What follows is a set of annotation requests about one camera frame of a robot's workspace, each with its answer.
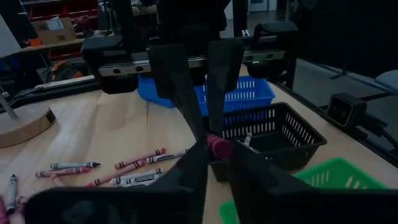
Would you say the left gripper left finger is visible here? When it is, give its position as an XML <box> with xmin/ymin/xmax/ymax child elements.
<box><xmin>24</xmin><ymin>140</ymin><xmax>208</xmax><ymax>224</ymax></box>

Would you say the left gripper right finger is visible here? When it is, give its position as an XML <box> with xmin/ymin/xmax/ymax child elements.
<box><xmin>229</xmin><ymin>141</ymin><xmax>398</xmax><ymax>224</ymax></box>

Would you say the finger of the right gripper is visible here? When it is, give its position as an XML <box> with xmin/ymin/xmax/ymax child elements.
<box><xmin>207</xmin><ymin>39</ymin><xmax>245</xmax><ymax>135</ymax></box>
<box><xmin>148</xmin><ymin>43</ymin><xmax>205</xmax><ymax>142</ymax></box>

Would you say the green plastic basket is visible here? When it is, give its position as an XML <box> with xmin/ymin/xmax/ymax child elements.
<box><xmin>218</xmin><ymin>157</ymin><xmax>389</xmax><ymax>224</ymax></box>

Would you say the black plastic basket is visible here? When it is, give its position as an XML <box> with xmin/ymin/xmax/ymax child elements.
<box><xmin>210</xmin><ymin>101</ymin><xmax>328</xmax><ymax>183</ymax></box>

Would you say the blue plastic basket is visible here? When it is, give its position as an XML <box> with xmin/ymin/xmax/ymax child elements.
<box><xmin>194</xmin><ymin>75</ymin><xmax>276</xmax><ymax>125</ymax></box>
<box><xmin>136</xmin><ymin>74</ymin><xmax>177</xmax><ymax>109</ymax></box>

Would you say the wooden shelf board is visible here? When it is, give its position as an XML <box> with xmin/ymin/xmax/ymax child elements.
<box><xmin>0</xmin><ymin>37</ymin><xmax>86</xmax><ymax>58</ymax></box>

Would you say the brown cardboard box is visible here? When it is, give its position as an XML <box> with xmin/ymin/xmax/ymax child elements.
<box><xmin>30</xmin><ymin>17</ymin><xmax>78</xmax><ymax>46</ymax></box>

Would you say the grey paper-wrapped crayon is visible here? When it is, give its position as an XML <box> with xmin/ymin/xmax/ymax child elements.
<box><xmin>6</xmin><ymin>174</ymin><xmax>18</xmax><ymax>215</ymax></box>
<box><xmin>50</xmin><ymin>161</ymin><xmax>101</xmax><ymax>170</ymax></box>

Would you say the red storage shelf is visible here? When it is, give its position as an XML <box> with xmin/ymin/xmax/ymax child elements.
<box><xmin>20</xmin><ymin>0</ymin><xmax>100</xmax><ymax>23</ymax></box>

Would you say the white cylinder lamp wooden base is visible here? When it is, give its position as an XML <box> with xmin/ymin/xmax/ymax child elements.
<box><xmin>0</xmin><ymin>14</ymin><xmax>57</xmax><ymax>149</ymax></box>

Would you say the grey chair seat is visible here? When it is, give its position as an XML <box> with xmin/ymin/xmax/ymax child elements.
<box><xmin>374</xmin><ymin>68</ymin><xmax>398</xmax><ymax>96</ymax></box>

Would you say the black cube camera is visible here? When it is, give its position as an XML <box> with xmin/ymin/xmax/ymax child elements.
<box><xmin>325</xmin><ymin>92</ymin><xmax>368</xmax><ymax>131</ymax></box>

